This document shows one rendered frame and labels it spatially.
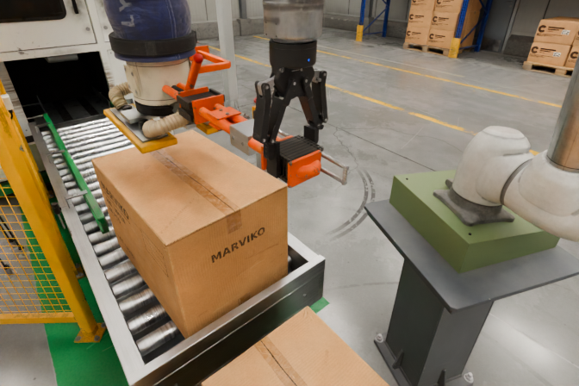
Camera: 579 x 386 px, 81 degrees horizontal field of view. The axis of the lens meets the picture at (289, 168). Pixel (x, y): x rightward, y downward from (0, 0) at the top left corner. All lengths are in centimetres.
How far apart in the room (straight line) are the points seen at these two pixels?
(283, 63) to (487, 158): 73
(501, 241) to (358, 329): 94
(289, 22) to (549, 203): 76
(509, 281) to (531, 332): 100
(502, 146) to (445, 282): 41
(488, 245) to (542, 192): 23
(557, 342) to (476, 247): 116
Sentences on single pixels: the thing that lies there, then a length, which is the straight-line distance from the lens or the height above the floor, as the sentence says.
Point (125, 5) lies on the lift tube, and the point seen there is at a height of 145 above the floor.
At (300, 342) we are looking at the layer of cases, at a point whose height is 54.
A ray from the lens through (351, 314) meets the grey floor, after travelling 191.
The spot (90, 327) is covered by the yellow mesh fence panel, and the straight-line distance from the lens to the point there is 199.
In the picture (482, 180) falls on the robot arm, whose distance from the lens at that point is 111.
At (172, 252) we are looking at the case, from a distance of 90.
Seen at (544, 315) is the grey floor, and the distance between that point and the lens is 229.
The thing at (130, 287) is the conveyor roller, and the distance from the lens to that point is 141.
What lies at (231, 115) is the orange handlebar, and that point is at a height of 124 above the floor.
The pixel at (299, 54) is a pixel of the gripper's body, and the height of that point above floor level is 141.
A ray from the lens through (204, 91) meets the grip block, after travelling 92.
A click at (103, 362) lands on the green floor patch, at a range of 194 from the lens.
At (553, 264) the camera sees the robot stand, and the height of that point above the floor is 75.
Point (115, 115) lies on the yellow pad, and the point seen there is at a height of 113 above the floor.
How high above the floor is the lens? 151
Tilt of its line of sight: 30 degrees down
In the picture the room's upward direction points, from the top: straight up
